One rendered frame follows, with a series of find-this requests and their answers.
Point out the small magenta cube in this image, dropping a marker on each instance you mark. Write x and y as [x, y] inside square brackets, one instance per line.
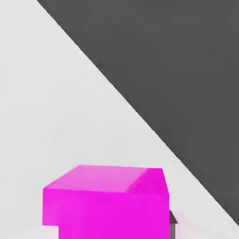
[112, 205]

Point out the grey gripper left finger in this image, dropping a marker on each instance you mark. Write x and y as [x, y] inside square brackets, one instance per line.
[43, 233]

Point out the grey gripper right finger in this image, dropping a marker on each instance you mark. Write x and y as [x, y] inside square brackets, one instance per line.
[184, 230]

